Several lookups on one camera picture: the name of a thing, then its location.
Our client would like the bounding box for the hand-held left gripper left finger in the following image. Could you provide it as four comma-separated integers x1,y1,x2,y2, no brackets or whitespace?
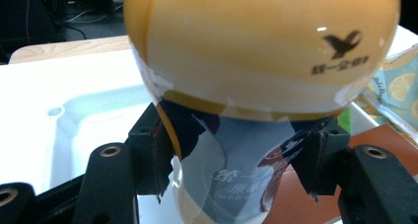
72,102,175,224

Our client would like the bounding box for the orange drink bottle white cap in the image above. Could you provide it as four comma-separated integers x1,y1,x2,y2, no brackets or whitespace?
122,0,402,224

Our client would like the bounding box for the white floor cable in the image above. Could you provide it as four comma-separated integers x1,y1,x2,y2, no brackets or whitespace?
63,8,116,25

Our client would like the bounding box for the fruit print cloth bag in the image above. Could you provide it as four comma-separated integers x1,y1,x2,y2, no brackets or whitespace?
354,42,418,143

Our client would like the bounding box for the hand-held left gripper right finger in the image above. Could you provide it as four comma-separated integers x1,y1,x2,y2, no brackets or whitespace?
290,119,418,224

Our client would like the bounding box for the white plastic tray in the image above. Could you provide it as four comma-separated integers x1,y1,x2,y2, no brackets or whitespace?
0,79,379,224

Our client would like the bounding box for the green snack packet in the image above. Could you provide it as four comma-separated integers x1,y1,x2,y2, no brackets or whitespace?
336,107,352,133

